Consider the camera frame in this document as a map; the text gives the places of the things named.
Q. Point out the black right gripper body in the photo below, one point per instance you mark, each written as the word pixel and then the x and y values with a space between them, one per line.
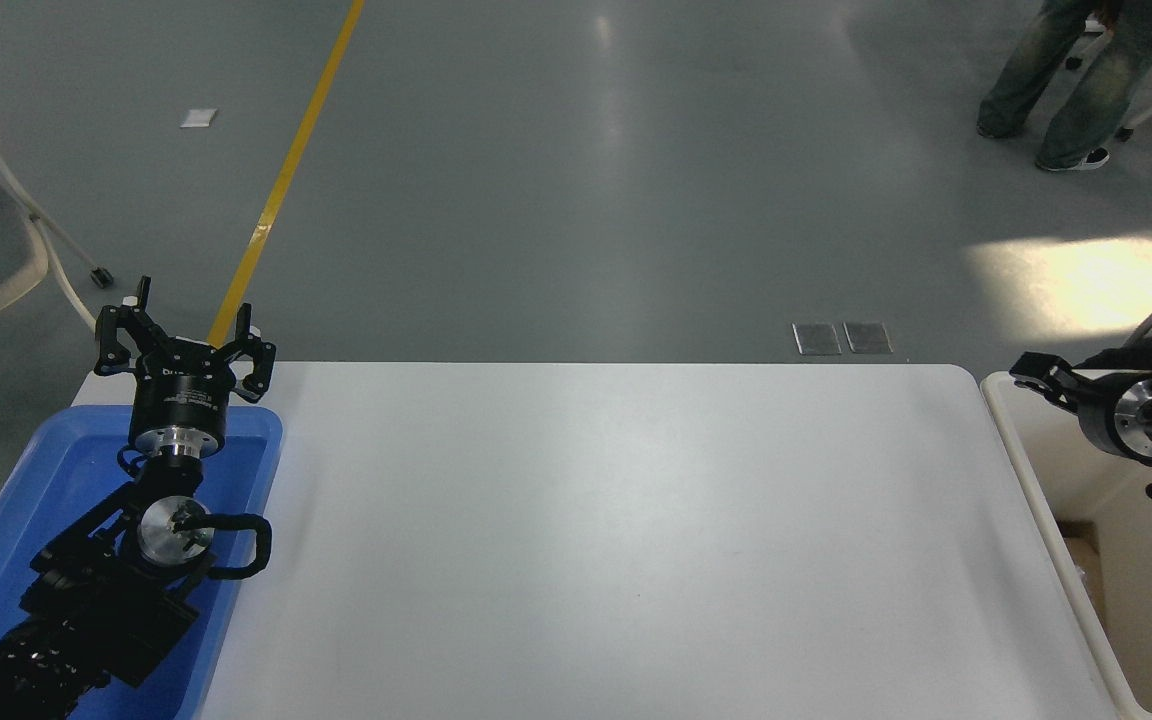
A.
pixel 1098 415

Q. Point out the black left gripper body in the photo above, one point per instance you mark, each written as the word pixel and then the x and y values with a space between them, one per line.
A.
pixel 181 395

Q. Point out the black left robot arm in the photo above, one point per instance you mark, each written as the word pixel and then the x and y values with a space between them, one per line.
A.
pixel 86 600

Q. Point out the blue plastic tray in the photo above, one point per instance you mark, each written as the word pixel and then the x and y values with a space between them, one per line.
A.
pixel 56 470

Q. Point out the metal floor plate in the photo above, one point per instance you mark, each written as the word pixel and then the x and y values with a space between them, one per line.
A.
pixel 867 338
pixel 817 339

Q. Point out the small white floor plate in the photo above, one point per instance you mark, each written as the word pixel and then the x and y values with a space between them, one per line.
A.
pixel 199 118

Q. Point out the person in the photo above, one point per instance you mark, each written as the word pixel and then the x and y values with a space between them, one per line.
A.
pixel 1101 80

